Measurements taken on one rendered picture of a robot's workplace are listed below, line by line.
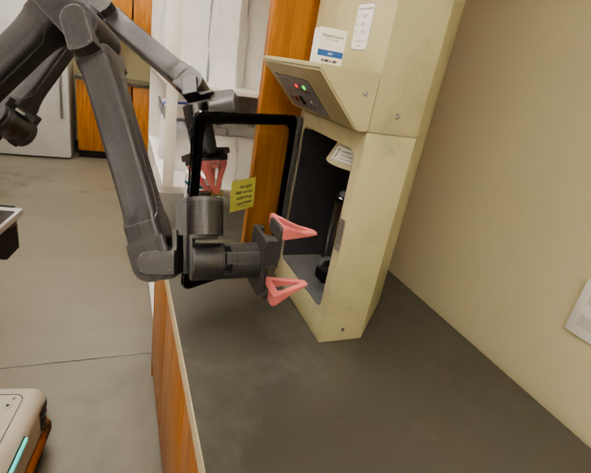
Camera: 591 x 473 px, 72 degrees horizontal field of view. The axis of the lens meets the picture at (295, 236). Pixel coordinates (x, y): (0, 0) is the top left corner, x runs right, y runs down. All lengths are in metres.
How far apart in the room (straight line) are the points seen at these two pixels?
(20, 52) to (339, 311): 0.74
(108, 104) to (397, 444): 0.73
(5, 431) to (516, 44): 1.83
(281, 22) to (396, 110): 0.41
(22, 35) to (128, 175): 0.28
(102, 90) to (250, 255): 0.34
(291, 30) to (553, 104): 0.61
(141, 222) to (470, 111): 0.89
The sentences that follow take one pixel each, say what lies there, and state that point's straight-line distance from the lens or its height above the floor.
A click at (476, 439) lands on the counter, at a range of 0.88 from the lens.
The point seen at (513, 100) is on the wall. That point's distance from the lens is 1.12.
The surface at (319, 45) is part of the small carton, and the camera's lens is 0.81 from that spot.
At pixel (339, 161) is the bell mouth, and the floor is 1.33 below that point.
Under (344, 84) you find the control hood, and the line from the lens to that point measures 0.74.
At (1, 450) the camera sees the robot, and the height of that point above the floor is 0.28.
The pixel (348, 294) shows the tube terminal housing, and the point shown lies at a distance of 0.90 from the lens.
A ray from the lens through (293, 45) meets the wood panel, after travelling 1.09.
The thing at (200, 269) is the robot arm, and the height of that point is 1.20.
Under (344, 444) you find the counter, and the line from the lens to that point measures 0.76.
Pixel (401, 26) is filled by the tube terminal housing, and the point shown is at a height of 1.59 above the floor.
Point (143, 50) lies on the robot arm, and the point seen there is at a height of 1.47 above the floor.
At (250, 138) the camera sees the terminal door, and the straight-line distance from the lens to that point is 0.94.
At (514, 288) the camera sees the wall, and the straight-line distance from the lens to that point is 1.08.
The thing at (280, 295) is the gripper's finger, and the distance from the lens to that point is 0.68.
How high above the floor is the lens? 1.50
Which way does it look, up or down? 22 degrees down
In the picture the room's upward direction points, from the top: 10 degrees clockwise
